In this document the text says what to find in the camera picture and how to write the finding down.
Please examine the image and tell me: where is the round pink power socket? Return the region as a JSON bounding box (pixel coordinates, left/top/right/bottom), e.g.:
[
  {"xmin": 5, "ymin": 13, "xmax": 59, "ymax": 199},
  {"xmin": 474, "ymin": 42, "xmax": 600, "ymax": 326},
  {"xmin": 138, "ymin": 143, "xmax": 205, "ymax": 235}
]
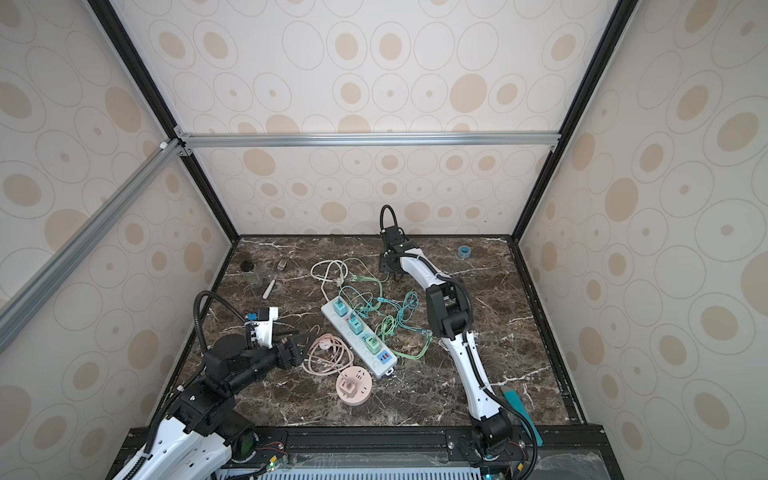
[{"xmin": 335, "ymin": 366, "xmax": 373, "ymax": 406}]

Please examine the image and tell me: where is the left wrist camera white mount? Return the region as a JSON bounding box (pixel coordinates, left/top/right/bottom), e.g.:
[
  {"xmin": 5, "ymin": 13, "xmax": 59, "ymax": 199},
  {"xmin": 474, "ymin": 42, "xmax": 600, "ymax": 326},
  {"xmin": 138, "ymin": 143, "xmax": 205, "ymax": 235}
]
[{"xmin": 244, "ymin": 307, "xmax": 279, "ymax": 349}]

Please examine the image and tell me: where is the white colourful power strip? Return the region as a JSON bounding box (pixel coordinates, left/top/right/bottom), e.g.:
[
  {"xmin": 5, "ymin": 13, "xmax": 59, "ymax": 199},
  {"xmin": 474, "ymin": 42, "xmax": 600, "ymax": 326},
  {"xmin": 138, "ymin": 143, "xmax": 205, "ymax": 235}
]
[{"xmin": 321, "ymin": 296, "xmax": 397, "ymax": 379}]

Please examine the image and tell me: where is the aluminium frame left bar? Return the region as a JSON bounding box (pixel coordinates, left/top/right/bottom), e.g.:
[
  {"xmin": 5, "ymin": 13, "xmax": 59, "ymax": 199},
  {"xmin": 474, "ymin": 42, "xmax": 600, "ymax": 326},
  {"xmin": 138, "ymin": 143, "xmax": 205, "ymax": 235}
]
[{"xmin": 1, "ymin": 139, "xmax": 182, "ymax": 350}]

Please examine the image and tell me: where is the green cable near bundle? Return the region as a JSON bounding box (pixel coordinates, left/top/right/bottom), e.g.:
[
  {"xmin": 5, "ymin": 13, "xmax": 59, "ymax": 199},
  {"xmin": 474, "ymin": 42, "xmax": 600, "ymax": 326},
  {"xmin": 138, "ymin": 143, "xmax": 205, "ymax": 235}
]
[{"xmin": 377, "ymin": 314, "xmax": 434, "ymax": 363}]

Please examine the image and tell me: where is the green cable loop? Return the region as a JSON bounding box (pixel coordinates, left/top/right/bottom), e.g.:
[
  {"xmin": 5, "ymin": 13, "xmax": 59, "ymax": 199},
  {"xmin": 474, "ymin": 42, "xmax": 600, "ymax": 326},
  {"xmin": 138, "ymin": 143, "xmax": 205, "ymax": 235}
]
[{"xmin": 343, "ymin": 256, "xmax": 391, "ymax": 313}]

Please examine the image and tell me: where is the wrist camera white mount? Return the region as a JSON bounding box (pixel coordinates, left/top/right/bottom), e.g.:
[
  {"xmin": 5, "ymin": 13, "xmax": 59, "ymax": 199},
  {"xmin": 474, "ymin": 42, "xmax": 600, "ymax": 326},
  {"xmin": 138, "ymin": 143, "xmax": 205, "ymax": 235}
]
[
  {"xmin": 382, "ymin": 226, "xmax": 408, "ymax": 249},
  {"xmin": 244, "ymin": 307, "xmax": 279, "ymax": 349}
]

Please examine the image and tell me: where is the aluminium frame crossbar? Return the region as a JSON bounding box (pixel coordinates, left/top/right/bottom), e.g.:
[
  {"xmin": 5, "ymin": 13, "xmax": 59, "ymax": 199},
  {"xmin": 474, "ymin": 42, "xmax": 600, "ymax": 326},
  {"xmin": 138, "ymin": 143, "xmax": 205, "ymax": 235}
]
[{"xmin": 180, "ymin": 130, "xmax": 561, "ymax": 149}]

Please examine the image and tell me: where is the pink charger plug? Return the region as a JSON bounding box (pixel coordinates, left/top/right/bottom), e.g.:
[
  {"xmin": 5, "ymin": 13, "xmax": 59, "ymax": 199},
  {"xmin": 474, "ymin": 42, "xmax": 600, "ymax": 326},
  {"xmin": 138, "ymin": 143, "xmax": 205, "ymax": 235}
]
[{"xmin": 337, "ymin": 375, "xmax": 358, "ymax": 397}]

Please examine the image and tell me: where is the glass spice jar black lid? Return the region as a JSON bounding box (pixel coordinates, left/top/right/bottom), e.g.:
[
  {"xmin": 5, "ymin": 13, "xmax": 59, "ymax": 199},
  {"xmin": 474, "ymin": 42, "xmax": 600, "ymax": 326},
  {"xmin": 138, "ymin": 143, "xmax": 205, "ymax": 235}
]
[{"xmin": 239, "ymin": 259, "xmax": 263, "ymax": 289}]

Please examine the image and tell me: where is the white power strip cord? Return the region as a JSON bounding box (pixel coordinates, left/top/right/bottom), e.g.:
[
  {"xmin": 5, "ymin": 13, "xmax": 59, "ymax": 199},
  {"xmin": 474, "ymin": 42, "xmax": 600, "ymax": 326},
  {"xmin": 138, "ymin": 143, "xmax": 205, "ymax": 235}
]
[{"xmin": 310, "ymin": 259, "xmax": 350, "ymax": 304}]

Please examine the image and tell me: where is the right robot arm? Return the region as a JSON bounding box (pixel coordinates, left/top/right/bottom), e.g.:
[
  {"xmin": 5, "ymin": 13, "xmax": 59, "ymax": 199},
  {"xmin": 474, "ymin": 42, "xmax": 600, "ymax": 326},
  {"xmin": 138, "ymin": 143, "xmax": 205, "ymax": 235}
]
[{"xmin": 379, "ymin": 204, "xmax": 539, "ymax": 479}]

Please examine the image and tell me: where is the teal charger plug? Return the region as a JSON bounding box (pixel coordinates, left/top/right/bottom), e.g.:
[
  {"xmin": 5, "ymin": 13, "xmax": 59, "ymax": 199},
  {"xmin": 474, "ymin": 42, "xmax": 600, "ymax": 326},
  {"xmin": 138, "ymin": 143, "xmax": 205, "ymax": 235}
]
[{"xmin": 332, "ymin": 297, "xmax": 349, "ymax": 317}]

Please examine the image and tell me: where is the pink round socket cord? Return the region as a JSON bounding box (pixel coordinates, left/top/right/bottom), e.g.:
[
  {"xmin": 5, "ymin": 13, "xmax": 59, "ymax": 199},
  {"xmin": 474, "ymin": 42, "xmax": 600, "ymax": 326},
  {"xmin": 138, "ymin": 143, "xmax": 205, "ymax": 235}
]
[{"xmin": 301, "ymin": 334, "xmax": 356, "ymax": 377}]

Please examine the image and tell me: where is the teal handled tool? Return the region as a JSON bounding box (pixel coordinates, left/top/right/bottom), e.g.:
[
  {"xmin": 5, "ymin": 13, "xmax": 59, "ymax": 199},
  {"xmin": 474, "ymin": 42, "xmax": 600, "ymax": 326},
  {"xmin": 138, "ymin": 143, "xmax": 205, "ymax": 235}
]
[{"xmin": 504, "ymin": 390, "xmax": 543, "ymax": 447}]

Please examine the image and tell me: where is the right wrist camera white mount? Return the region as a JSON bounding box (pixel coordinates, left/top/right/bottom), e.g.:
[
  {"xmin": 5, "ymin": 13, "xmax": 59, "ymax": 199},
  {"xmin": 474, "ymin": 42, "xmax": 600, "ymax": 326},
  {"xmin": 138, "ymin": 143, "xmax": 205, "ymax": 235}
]
[{"xmin": 382, "ymin": 226, "xmax": 408, "ymax": 249}]

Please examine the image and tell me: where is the teal charging cable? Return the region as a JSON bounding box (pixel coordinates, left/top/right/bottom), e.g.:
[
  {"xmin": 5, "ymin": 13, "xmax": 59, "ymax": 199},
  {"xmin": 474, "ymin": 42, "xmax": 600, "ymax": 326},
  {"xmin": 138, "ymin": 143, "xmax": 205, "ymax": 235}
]
[{"xmin": 344, "ymin": 284, "xmax": 433, "ymax": 334}]

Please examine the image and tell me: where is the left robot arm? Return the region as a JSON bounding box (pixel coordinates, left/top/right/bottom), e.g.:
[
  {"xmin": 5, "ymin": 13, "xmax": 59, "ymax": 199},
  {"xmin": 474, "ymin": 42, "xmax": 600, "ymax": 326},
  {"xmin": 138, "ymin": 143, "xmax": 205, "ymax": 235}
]
[{"xmin": 116, "ymin": 290, "xmax": 316, "ymax": 479}]

